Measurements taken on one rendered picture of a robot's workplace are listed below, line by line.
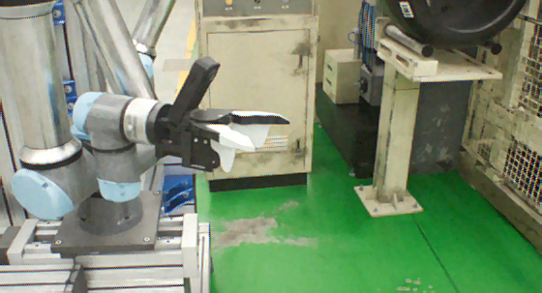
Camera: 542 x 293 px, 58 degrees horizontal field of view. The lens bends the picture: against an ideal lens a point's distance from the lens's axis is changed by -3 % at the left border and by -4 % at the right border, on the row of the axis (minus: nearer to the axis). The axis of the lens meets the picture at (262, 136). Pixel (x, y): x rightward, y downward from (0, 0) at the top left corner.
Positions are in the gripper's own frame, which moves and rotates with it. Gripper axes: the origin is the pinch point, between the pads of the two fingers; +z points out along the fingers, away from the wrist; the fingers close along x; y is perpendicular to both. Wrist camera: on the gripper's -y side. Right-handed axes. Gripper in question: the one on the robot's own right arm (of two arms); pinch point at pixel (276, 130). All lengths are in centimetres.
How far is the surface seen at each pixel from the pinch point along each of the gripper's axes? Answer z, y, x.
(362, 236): -2, 88, -139
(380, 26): -6, -5, -146
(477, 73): 34, 8, -132
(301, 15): -45, -5, -161
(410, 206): 16, 83, -170
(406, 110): 8, 33, -162
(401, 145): 8, 50, -164
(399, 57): 4, 5, -133
